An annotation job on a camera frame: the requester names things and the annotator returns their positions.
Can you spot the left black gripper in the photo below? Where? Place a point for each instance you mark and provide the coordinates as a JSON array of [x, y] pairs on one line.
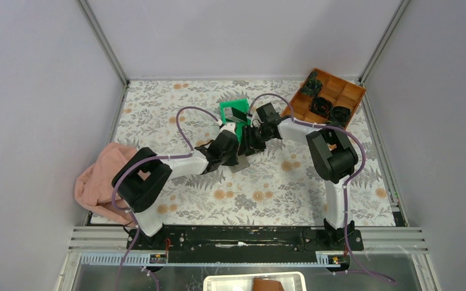
[[233, 160]]

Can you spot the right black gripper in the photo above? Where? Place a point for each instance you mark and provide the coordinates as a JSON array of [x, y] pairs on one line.
[[245, 148]]

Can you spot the grey blue card holder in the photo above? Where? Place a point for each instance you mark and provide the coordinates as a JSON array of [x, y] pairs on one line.
[[242, 163]]

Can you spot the green plastic bin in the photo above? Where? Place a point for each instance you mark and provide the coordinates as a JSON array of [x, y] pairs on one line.
[[242, 105]]

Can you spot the grey credit cards stack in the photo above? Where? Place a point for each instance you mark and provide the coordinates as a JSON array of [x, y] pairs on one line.
[[231, 114]]

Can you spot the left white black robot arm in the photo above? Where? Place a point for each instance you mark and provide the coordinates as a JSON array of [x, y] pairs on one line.
[[142, 179]]

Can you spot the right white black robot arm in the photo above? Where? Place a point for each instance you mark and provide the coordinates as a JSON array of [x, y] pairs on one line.
[[333, 156]]

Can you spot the black rosette middle left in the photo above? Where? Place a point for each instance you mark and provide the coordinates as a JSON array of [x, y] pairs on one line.
[[321, 106]]

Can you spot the black rosette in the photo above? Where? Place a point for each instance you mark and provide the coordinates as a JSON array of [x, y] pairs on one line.
[[321, 106], [340, 114]]

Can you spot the dark green rosette top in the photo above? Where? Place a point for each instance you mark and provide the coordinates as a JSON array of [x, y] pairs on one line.
[[312, 85]]

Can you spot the brown wooden compartment tray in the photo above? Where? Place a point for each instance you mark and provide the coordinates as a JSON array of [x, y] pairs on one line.
[[338, 91]]

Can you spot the black rosette middle right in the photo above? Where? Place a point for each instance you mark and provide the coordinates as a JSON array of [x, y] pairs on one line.
[[340, 114]]

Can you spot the pink cloth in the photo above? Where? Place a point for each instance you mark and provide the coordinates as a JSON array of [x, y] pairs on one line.
[[93, 188]]

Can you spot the brown object in basket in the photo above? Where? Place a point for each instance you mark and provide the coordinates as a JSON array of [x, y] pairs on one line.
[[260, 284]]

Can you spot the white plastic basket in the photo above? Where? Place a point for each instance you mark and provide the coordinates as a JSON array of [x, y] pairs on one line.
[[288, 281]]

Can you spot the black mounting base plate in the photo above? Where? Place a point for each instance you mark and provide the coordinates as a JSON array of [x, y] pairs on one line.
[[246, 244]]

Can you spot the aluminium rail frame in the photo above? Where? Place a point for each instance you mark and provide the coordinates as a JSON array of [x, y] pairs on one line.
[[107, 244]]

